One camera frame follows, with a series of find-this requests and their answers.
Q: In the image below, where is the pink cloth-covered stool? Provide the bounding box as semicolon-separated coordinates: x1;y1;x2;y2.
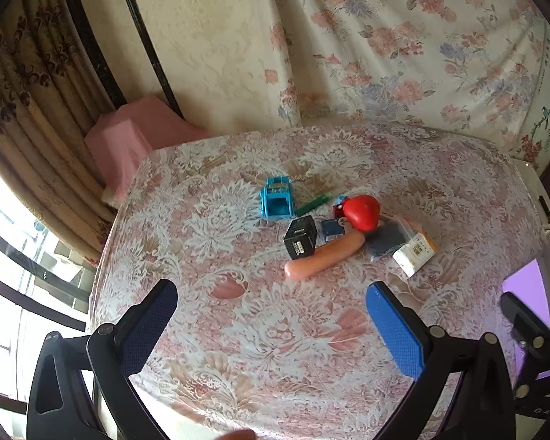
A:
85;96;210;203

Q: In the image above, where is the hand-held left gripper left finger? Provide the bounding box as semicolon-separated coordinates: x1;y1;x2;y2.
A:
26;279;179;440

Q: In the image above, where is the black small box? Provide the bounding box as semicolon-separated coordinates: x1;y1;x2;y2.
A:
283;214;322;260

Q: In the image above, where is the blue toy cart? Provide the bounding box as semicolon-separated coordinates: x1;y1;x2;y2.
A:
259;176;295;221

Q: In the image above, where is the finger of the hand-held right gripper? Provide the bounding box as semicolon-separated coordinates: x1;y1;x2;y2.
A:
500;292;550;399

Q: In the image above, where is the red heart toy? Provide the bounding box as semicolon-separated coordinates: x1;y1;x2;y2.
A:
343;195;382;232

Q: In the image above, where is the floral bed sheet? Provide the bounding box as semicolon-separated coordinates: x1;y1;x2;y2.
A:
263;0;550;177

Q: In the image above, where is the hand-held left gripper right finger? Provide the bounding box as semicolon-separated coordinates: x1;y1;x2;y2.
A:
366;281;516;440

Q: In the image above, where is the dark blue plastic pouch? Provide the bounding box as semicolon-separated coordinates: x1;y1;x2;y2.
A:
366;214;415;260

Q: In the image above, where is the pink toy sausage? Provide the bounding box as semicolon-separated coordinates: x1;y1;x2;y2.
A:
284;231;366;282

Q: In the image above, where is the dark blue small card box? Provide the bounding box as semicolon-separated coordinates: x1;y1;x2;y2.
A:
320;218;348;245

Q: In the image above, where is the black bed frame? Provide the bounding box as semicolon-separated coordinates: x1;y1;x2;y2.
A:
57;0;185;121

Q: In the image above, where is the white orange medicine box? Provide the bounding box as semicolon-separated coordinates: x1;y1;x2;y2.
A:
392;231;440;278

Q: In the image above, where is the white purple storage container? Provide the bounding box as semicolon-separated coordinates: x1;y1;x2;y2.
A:
502;158;550;382

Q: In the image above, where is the window frame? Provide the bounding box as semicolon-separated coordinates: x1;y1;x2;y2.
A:
0;156;95;397

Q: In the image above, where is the beige flowered curtain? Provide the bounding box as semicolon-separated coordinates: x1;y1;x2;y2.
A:
0;0;120;264

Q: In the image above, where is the pink floral lace tablecloth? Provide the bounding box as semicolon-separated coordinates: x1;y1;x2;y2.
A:
89;121;550;440

